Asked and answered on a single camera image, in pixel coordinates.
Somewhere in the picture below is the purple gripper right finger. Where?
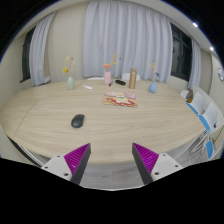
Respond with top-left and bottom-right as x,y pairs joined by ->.
131,142 -> 184,186

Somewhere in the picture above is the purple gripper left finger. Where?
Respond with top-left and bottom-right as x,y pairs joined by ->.
41,142 -> 92,186

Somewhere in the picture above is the black computer mouse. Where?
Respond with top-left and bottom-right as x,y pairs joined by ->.
71,114 -> 85,128

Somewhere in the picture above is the white blue chair lowest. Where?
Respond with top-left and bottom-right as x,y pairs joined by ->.
205,126 -> 224,161

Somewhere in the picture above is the white remote control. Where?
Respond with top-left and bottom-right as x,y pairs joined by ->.
82,85 -> 93,90

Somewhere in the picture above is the blue vase with dried flowers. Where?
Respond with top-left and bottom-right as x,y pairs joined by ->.
148,61 -> 160,93

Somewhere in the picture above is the white chair far right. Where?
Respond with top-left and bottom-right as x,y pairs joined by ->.
180,90 -> 189,99

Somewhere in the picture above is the white blue chair near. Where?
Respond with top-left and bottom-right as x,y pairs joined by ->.
191,102 -> 218,153

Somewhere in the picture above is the white blue chair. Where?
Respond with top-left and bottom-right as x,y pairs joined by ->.
191,102 -> 218,153
187,92 -> 205,115

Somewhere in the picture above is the white blue chair far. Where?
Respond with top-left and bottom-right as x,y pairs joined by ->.
187,92 -> 205,115

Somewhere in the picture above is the small black case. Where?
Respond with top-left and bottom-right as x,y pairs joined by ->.
115,80 -> 126,86

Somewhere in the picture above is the white chair behind table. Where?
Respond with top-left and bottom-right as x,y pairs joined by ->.
122,73 -> 140,81

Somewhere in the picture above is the tan thermos bottle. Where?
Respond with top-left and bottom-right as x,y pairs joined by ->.
129,68 -> 137,89

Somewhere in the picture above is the pink vase with flowers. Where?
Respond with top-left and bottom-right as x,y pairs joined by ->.
103,54 -> 120,85

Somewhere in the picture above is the white right curtain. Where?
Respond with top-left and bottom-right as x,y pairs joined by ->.
188,39 -> 201,89

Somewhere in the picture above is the white curtain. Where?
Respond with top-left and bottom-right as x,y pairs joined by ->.
82,0 -> 173,82
29,12 -> 55,86
188,39 -> 201,89

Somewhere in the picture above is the green vase with yellow flowers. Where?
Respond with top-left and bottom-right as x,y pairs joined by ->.
62,56 -> 75,90

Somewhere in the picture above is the right dark window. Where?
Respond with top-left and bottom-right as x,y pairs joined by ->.
171,24 -> 192,81

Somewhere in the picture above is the dark window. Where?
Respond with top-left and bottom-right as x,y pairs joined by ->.
20,27 -> 36,83
171,24 -> 192,81

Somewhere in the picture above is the white left curtain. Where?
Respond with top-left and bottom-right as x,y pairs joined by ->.
29,12 -> 55,86

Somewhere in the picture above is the left dark window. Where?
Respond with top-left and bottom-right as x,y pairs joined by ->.
20,27 -> 36,83

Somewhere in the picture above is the white centre curtain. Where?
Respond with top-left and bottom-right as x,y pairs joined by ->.
82,0 -> 173,82

